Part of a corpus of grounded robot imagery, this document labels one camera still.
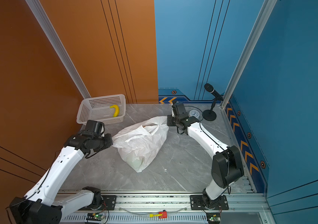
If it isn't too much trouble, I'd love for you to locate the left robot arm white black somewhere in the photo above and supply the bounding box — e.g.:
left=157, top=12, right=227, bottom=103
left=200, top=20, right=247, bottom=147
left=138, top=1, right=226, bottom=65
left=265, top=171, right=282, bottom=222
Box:
left=6, top=120, right=113, bottom=224

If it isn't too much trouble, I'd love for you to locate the round white clock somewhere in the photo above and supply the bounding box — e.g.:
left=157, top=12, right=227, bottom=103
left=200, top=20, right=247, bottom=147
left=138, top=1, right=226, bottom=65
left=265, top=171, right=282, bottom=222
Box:
left=189, top=110, right=200, bottom=119

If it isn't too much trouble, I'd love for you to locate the black microphone on stand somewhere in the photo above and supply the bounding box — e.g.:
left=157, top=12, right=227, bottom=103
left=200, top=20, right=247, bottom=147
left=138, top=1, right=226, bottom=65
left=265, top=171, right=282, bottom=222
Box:
left=202, top=83, right=223, bottom=121

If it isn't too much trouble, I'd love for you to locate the yellow banana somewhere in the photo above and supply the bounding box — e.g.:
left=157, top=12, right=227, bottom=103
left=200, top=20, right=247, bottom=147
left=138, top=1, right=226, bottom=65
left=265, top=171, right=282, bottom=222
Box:
left=110, top=105, right=120, bottom=118

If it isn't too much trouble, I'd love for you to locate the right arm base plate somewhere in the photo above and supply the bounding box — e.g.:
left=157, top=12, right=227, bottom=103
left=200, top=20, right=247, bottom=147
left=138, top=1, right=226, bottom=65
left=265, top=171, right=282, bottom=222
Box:
left=190, top=195, right=229, bottom=211

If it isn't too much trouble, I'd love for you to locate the green circuit board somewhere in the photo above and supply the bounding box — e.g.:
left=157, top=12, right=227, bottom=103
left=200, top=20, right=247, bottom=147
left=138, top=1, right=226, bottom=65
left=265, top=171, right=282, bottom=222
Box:
left=85, top=213, right=107, bottom=224
left=206, top=213, right=221, bottom=224

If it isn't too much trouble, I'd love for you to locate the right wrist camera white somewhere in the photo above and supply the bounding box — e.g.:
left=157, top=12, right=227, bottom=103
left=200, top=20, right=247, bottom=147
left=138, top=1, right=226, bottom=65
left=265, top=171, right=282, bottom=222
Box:
left=171, top=100, right=177, bottom=117

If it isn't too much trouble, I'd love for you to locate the aluminium front rail frame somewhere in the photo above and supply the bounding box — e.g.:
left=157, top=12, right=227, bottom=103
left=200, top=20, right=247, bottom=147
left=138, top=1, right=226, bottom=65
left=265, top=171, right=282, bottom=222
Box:
left=62, top=191, right=275, bottom=224

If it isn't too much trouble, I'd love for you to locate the left green circuit board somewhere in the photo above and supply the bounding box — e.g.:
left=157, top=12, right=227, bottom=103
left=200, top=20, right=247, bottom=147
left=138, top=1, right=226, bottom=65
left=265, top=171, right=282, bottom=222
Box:
left=85, top=213, right=107, bottom=224

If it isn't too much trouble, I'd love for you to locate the white plastic bag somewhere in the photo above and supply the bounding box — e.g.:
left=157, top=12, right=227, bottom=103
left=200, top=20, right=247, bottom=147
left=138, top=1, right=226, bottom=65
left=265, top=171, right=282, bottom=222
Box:
left=112, top=116, right=169, bottom=173

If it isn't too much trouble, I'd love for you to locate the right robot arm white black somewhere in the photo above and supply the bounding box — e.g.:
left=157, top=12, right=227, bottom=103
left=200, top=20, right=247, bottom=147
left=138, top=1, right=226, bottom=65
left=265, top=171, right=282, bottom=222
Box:
left=167, top=100, right=245, bottom=210

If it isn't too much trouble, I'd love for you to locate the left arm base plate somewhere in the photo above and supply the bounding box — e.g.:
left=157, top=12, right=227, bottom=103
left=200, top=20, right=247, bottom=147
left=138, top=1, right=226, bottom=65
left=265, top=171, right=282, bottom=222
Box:
left=79, top=195, right=117, bottom=211

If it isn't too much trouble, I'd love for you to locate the red yellow connector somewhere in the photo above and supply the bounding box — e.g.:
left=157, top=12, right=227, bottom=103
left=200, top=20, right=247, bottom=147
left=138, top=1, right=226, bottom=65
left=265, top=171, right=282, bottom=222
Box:
left=149, top=211, right=168, bottom=219

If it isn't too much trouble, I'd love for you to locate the white perforated plastic basket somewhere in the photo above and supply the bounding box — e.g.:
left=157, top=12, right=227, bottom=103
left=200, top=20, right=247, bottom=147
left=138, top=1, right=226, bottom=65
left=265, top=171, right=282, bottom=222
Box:
left=76, top=94, right=126, bottom=125

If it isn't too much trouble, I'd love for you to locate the right green circuit board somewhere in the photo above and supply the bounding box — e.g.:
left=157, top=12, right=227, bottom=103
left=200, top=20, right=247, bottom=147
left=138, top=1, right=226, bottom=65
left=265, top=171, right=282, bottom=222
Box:
left=206, top=213, right=221, bottom=224

